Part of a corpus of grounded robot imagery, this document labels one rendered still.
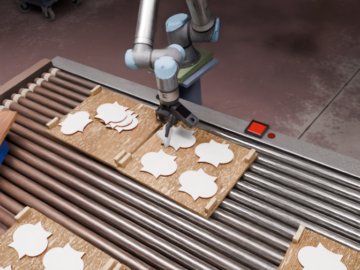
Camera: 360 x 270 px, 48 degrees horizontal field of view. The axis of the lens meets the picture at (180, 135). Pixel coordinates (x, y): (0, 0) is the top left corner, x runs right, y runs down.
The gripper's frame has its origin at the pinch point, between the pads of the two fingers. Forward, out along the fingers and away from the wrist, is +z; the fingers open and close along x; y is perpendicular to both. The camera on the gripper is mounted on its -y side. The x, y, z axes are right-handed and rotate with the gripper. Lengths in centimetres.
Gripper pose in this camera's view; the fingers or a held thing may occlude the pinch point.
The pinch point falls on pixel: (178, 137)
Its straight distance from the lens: 163.5
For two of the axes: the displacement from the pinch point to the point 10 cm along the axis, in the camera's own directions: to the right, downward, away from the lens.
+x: -5.9, 5.8, -5.6
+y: -8.0, -3.5, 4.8
